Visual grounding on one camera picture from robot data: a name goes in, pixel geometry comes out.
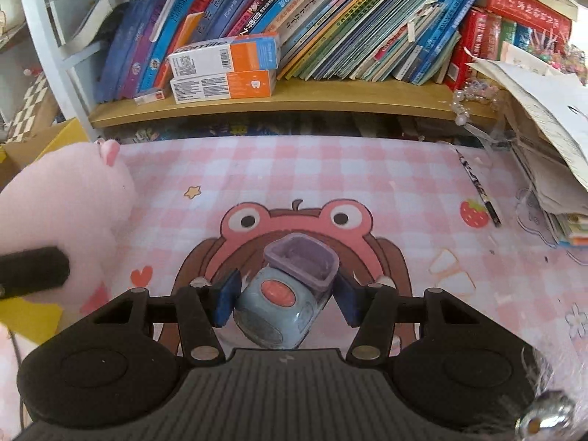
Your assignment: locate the white paper sheet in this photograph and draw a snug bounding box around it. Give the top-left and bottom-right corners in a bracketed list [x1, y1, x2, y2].
[465, 57, 588, 181]

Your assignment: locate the thin black cable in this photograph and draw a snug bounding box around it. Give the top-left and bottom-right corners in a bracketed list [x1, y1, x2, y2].
[10, 333, 29, 430]

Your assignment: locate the pastel bead bracelet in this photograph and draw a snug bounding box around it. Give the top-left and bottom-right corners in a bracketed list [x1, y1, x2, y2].
[452, 80, 502, 126]

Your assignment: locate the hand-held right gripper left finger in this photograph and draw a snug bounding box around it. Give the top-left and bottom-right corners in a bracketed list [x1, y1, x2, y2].
[92, 269, 243, 363]

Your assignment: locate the orange white toothpaste box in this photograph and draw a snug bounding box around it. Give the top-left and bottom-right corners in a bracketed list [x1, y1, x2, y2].
[170, 70, 277, 104]
[168, 33, 281, 79]

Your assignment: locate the pink plush toy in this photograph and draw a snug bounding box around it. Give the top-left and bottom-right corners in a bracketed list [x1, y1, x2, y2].
[0, 139, 139, 331]

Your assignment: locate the yellow flat piece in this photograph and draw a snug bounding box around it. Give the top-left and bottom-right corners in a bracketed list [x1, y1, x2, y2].
[0, 295, 64, 345]

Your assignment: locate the white bookshelf frame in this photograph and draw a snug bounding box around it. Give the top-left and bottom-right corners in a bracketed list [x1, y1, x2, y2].
[16, 0, 108, 143]

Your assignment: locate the brown cardboard box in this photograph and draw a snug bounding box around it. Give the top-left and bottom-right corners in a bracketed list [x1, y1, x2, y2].
[0, 117, 93, 189]

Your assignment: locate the blue grey pencil sharpener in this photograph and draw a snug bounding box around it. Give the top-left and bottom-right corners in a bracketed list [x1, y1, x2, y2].
[233, 233, 341, 350]

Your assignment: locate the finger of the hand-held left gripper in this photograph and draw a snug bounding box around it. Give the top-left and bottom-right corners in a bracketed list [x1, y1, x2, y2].
[0, 245, 71, 301]

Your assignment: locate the row of colourful books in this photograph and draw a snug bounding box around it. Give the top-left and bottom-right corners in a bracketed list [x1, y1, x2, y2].
[94, 0, 462, 102]

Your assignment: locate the colourful bead ornament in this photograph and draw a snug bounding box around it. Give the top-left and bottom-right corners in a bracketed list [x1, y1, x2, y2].
[524, 28, 588, 75]

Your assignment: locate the pink checked desk mat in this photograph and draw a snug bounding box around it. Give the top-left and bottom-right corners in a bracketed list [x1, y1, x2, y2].
[0, 135, 588, 441]

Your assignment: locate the wooden shelf board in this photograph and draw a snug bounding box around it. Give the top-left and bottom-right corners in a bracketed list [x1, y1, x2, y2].
[89, 76, 506, 130]

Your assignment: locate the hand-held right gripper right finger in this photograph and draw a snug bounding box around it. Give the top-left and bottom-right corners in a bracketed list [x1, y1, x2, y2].
[333, 275, 466, 363]

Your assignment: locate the patterned black pencil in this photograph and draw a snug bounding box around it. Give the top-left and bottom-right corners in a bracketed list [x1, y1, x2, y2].
[455, 147, 502, 228]

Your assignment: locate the thick red dictionary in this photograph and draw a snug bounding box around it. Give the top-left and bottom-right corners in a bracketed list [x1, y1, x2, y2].
[486, 0, 573, 34]

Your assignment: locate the stack of paper booklets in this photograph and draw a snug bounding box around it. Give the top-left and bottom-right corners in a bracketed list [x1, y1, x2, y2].
[505, 96, 588, 248]

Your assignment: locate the thick white paged book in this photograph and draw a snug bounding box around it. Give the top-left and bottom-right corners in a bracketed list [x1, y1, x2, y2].
[69, 0, 118, 46]

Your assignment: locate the fluffy pink white sleeve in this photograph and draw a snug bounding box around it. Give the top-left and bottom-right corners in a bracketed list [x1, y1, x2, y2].
[524, 344, 588, 441]

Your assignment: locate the red hardcover book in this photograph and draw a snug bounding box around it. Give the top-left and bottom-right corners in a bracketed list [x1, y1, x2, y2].
[445, 7, 490, 93]

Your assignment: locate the silver bell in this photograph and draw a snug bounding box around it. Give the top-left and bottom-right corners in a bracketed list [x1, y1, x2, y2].
[517, 390, 577, 441]

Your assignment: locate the brown white checkerboard box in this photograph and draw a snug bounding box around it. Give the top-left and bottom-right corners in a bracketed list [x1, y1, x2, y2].
[0, 71, 51, 145]

